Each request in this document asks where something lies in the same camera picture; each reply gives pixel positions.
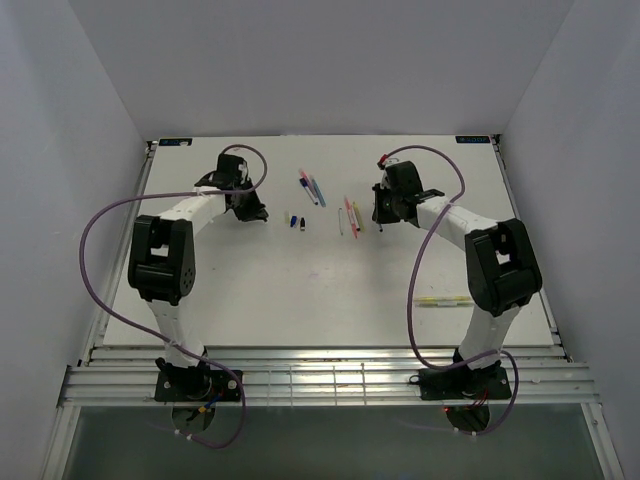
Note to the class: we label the yellow highlighter pen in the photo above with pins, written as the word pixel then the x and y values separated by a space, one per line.
pixel 358 218

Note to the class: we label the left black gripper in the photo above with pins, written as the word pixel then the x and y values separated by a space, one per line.
pixel 257 210

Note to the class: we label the left blue corner label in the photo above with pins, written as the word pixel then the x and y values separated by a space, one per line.
pixel 175 142

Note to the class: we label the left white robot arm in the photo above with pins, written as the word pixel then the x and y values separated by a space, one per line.
pixel 162 258

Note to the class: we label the blue pen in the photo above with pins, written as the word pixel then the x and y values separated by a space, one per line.
pixel 318 192

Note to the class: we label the white marker black cap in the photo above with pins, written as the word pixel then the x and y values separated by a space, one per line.
pixel 340 221

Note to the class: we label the white wire guard grid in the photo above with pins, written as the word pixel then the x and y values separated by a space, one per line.
pixel 329 385

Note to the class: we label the pink highlighter pen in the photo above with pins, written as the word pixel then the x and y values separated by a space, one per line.
pixel 348 203

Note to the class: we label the blue corner label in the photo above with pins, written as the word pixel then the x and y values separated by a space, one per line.
pixel 472 139
pixel 175 142

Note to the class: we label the right blue corner label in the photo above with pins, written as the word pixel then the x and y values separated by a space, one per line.
pixel 472 139

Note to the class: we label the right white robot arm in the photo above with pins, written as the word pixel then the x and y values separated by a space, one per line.
pixel 501 268

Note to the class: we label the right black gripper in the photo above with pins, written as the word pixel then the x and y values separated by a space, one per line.
pixel 380 216

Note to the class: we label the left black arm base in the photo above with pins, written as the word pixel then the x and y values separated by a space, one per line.
pixel 194 384

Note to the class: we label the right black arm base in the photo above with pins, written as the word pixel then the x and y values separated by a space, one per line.
pixel 478 377

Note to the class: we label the yellow highlighter near front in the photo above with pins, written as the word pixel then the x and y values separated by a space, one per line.
pixel 443 302

